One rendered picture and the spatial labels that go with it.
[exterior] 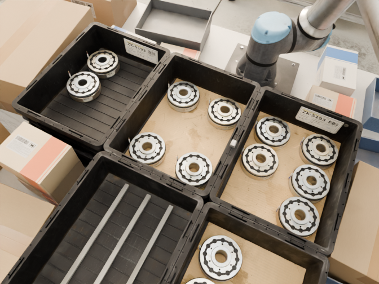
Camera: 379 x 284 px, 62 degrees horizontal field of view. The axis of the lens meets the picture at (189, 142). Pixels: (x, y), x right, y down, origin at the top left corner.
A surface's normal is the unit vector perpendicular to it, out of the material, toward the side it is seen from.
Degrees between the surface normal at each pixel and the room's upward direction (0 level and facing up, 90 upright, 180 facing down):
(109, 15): 90
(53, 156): 0
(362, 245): 0
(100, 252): 0
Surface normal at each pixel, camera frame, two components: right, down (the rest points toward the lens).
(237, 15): 0.04, -0.51
